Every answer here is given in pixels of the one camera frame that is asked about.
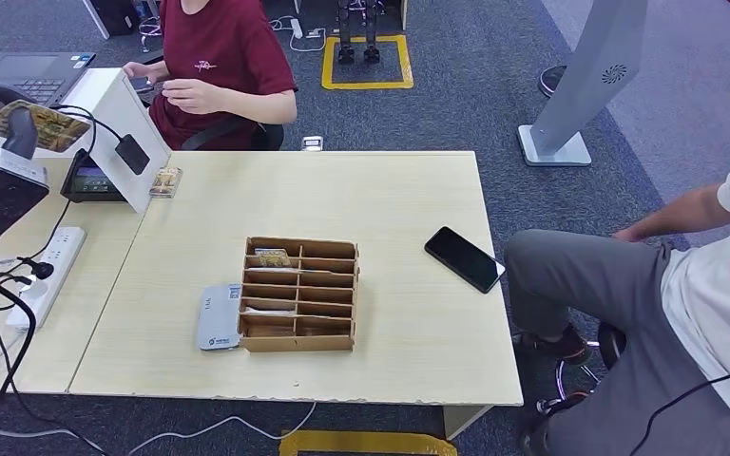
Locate yellow floor tape square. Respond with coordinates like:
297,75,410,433
320,34,414,91

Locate grey card reader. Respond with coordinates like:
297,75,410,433
195,283,244,352

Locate patterned cards in organizer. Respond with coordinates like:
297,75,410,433
254,248,293,269

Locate black round base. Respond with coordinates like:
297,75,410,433
538,65,567,100

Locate black smartphone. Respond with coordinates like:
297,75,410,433
423,225,507,295

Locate white desk frame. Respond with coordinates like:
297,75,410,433
292,0,411,34

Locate long white power strip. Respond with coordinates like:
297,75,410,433
4,226,87,332

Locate black charger cable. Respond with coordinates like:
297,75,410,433
52,104,125,156

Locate black plug cable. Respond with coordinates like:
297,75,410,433
0,200,73,442

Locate black robot legs stand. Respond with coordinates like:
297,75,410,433
336,0,382,66

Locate grey kiosk stand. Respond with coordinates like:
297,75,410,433
517,0,649,168

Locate chrome stool base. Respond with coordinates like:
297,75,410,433
552,322,628,408

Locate black remote cable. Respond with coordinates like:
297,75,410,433
629,355,730,456

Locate wide yellow floor tape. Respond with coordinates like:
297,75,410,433
279,430,459,456

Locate brown slotted card organizer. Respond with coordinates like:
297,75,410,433
238,236,360,354

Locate stack of patterned cards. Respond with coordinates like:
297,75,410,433
148,165,184,200

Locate dark grey laptop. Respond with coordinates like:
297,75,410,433
0,51,97,108

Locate person's right hand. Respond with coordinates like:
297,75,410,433
122,60,156,81

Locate black tablet terminal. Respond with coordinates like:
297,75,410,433
60,148,128,204

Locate black power adapter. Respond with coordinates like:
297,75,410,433
114,133,151,177

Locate white counter riser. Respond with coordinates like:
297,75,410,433
0,66,172,216

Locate patterned room key card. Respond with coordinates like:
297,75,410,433
0,98,94,155

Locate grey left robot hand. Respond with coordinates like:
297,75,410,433
0,72,40,162

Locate white floor cables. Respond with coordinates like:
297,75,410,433
270,15,327,54

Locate black cabinet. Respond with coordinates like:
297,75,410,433
83,0,143,40

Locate person's left hand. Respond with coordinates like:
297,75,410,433
162,78,217,117

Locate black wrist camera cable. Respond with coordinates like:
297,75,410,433
0,236,39,456

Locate long white cable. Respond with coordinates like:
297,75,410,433
128,401,317,456

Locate person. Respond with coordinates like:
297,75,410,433
122,0,298,152
503,147,730,456

